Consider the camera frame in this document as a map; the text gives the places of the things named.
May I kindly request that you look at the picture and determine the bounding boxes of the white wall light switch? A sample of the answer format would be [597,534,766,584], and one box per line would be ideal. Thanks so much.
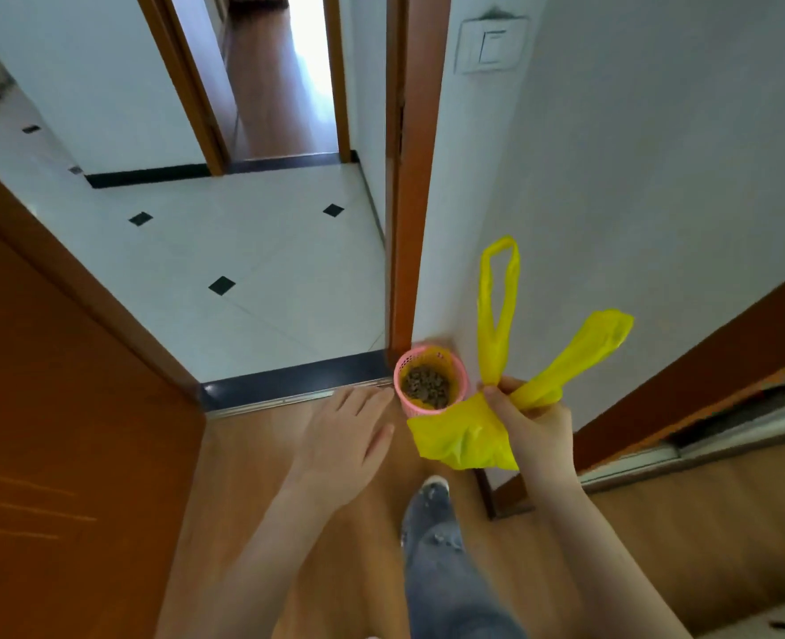
[454,9,530,75]

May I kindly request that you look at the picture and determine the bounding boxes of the black hallway baseboard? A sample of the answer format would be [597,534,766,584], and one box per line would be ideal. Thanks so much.
[85,163,211,189]

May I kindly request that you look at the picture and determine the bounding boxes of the person's blue jeans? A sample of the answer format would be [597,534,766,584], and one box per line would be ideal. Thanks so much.
[400,485,526,639]

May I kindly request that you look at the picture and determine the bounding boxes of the brown hallway door frame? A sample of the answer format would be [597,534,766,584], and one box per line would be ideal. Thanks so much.
[133,0,353,178]

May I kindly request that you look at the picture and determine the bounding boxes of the yellow basket liner bag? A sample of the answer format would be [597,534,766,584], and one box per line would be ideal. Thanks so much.
[397,355,465,412]

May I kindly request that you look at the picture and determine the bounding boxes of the person's right forearm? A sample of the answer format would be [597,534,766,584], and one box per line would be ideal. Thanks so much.
[532,482,693,639]

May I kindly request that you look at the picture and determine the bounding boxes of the person's right hand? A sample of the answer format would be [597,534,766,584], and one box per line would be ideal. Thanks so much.
[482,375,580,500]

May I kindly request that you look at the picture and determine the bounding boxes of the white wooden wardrobe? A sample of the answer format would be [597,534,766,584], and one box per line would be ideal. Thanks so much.
[475,258,785,520]

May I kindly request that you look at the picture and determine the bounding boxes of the pink plastic waste basket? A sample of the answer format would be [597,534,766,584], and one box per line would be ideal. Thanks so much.
[392,343,471,419]

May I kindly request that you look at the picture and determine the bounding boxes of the brown wooden door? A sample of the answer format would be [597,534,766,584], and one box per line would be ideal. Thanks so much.
[0,205,206,639]

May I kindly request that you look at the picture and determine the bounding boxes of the person's left hand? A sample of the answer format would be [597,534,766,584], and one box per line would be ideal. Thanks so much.
[285,385,396,513]

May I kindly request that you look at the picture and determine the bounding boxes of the black door threshold strip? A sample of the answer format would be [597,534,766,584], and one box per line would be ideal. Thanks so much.
[199,350,393,414]

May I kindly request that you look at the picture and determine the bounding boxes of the brown wooden door frame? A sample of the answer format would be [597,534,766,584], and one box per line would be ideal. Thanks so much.
[0,0,452,400]

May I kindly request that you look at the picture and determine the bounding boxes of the yellow plastic bag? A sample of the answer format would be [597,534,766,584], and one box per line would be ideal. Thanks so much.
[407,235,636,472]

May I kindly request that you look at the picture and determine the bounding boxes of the person's left forearm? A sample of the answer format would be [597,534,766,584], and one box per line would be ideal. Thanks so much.
[156,485,347,639]

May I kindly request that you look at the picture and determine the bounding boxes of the dark brown waste clumps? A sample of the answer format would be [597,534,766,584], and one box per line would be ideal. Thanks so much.
[402,365,452,411]

